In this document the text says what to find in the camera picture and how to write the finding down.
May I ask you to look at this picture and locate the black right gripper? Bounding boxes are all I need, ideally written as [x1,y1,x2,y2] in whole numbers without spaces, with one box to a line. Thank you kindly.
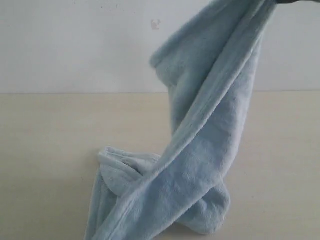
[276,0,320,4]

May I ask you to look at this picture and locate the light blue terry towel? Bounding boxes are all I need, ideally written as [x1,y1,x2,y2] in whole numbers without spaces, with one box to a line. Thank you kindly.
[84,0,277,240]

